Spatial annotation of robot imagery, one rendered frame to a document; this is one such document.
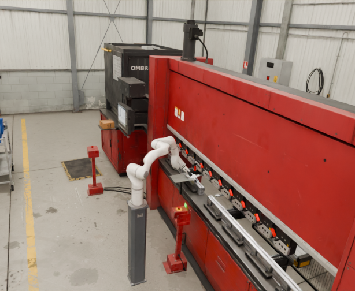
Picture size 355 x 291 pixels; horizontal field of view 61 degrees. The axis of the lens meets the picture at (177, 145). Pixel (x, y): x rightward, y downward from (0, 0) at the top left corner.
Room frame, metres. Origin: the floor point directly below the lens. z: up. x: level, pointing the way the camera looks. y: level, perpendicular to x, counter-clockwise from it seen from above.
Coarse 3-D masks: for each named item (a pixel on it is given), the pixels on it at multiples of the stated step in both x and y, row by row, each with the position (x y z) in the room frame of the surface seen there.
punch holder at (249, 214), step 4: (248, 200) 2.24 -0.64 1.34; (248, 204) 2.23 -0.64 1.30; (252, 204) 2.19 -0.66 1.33; (248, 208) 2.23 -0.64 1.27; (252, 208) 2.18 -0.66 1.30; (256, 208) 2.13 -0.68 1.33; (244, 212) 2.26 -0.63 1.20; (248, 212) 2.21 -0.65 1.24; (252, 212) 2.17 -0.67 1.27; (256, 212) 2.13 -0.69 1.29; (260, 212) 2.15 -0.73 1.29; (248, 216) 2.21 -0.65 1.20; (252, 216) 2.16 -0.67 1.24; (252, 220) 2.15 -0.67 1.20; (256, 220) 2.14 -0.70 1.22
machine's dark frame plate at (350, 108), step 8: (200, 64) 3.55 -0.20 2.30; (208, 64) 3.60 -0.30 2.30; (224, 72) 3.00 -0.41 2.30; (232, 72) 3.04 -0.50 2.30; (256, 80) 2.62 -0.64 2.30; (264, 80) 2.65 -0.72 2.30; (280, 88) 2.31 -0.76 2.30; (288, 88) 2.33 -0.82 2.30; (304, 96) 2.05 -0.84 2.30; (312, 96) 2.07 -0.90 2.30; (320, 96) 2.09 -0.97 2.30; (328, 104) 1.86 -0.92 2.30; (336, 104) 1.88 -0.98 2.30; (344, 104) 1.89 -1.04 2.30; (352, 112) 1.69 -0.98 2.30
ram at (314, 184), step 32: (192, 96) 3.39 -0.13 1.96; (224, 96) 2.77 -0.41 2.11; (192, 128) 3.33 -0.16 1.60; (224, 128) 2.71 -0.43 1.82; (256, 128) 2.29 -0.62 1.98; (288, 128) 1.99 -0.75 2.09; (224, 160) 2.64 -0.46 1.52; (256, 160) 2.23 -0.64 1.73; (288, 160) 1.93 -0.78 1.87; (320, 160) 1.70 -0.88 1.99; (352, 160) 1.52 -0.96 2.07; (256, 192) 2.17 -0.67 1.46; (288, 192) 1.87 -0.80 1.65; (320, 192) 1.65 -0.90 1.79; (352, 192) 1.47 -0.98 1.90; (288, 224) 1.82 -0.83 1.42; (320, 224) 1.59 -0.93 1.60; (352, 224) 1.42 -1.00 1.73
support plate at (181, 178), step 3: (177, 174) 3.30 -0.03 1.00; (180, 174) 3.30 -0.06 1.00; (183, 174) 3.31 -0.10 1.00; (186, 174) 3.31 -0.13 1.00; (171, 177) 3.21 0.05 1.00; (174, 177) 3.22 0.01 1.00; (177, 177) 3.22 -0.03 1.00; (180, 177) 3.23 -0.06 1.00; (183, 177) 3.23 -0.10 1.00; (186, 177) 3.24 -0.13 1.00; (174, 180) 3.14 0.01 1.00; (177, 180) 3.15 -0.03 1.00; (180, 180) 3.15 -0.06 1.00; (183, 180) 3.16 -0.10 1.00; (186, 180) 3.16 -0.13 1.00; (189, 180) 3.17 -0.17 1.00; (192, 180) 3.18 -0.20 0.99
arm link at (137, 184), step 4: (132, 164) 2.64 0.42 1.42; (136, 164) 2.65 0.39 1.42; (128, 168) 2.61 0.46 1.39; (132, 168) 2.59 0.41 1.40; (136, 168) 2.57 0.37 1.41; (128, 172) 2.59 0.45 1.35; (132, 172) 2.57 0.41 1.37; (128, 176) 2.60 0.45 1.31; (132, 176) 2.60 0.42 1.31; (132, 180) 2.58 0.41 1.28; (136, 180) 2.60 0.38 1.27; (140, 180) 2.62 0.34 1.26; (132, 184) 2.57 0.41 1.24; (136, 184) 2.56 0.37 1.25; (140, 184) 2.57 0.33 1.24; (132, 188) 2.57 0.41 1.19; (136, 188) 2.55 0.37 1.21; (140, 188) 2.56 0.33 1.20
